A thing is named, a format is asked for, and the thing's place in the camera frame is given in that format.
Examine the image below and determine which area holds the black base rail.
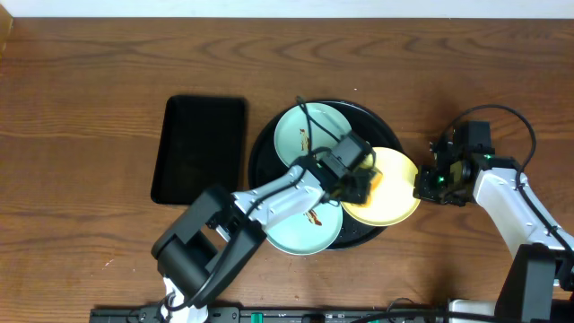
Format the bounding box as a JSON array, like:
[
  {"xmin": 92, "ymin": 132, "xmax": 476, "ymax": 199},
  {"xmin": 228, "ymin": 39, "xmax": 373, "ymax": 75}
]
[{"xmin": 88, "ymin": 296, "xmax": 499, "ymax": 323}]

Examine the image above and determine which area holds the yellow plate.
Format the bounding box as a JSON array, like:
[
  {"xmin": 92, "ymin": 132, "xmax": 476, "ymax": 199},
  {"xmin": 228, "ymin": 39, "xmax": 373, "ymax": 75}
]
[{"xmin": 342, "ymin": 147, "xmax": 421, "ymax": 227}]

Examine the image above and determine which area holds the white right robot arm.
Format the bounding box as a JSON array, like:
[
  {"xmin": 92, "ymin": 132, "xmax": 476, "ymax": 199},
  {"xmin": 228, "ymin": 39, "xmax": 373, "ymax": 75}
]
[{"xmin": 413, "ymin": 150, "xmax": 573, "ymax": 322}]

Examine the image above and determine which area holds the black round tray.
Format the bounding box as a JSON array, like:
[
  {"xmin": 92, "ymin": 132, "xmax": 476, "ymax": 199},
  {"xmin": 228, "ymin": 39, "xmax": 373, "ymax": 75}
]
[{"xmin": 248, "ymin": 100, "xmax": 404, "ymax": 250}]

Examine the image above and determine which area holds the mint plate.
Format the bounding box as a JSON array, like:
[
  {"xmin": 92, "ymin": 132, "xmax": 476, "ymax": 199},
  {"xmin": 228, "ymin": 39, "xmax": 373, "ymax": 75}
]
[
  {"xmin": 266, "ymin": 204, "xmax": 344, "ymax": 256},
  {"xmin": 274, "ymin": 102, "xmax": 352, "ymax": 166}
]

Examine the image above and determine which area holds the green yellow sponge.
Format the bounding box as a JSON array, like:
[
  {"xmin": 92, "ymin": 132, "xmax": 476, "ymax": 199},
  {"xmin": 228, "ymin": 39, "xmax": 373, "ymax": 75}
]
[{"xmin": 365, "ymin": 170, "xmax": 384, "ymax": 205}]

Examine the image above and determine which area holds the black rectangular tray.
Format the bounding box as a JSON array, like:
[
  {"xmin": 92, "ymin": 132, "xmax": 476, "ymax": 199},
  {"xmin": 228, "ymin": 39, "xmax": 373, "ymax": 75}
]
[{"xmin": 151, "ymin": 94, "xmax": 248, "ymax": 205}]

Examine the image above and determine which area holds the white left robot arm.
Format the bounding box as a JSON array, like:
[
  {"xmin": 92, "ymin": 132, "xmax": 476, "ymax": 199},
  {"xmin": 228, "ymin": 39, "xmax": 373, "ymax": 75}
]
[{"xmin": 152, "ymin": 148, "xmax": 377, "ymax": 318}]

